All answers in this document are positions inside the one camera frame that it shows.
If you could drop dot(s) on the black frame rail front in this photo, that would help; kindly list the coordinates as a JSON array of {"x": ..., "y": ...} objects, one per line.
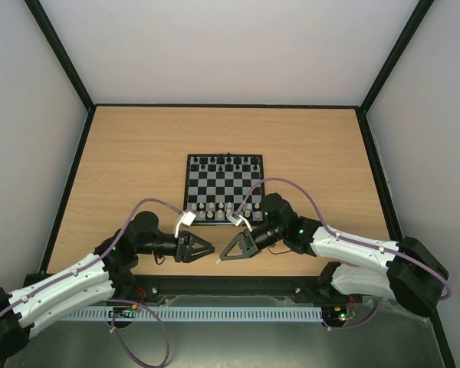
[{"x": 230, "y": 285}]

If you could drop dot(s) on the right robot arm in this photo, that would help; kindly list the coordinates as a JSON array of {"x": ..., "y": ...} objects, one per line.
[{"x": 404, "y": 271}]

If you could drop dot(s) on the left electronics board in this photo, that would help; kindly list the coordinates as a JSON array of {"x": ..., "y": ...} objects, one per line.
[{"x": 126, "y": 308}]

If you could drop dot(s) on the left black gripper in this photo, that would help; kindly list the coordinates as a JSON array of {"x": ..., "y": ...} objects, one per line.
[{"x": 185, "y": 248}]

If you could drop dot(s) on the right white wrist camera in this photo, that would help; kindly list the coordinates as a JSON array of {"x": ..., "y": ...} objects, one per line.
[{"x": 238, "y": 220}]

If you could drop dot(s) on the black and grey chessboard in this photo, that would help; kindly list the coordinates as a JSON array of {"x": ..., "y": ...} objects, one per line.
[{"x": 229, "y": 188}]

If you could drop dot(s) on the right electronics board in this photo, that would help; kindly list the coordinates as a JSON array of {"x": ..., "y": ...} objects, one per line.
[{"x": 341, "y": 313}]

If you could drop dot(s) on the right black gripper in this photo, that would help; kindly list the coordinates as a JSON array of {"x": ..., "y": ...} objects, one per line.
[{"x": 249, "y": 241}]

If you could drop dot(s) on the black pieces row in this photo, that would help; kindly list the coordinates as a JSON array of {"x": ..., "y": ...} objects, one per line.
[{"x": 224, "y": 163}]

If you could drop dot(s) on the white slotted cable duct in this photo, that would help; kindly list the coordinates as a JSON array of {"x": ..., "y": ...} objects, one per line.
[{"x": 199, "y": 314}]

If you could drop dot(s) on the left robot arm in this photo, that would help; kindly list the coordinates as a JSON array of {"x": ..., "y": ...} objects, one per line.
[{"x": 101, "y": 275}]

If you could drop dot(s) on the electronics board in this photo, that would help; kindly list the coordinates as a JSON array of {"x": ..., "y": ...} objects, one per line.
[
  {"x": 341, "y": 313},
  {"x": 126, "y": 308}
]

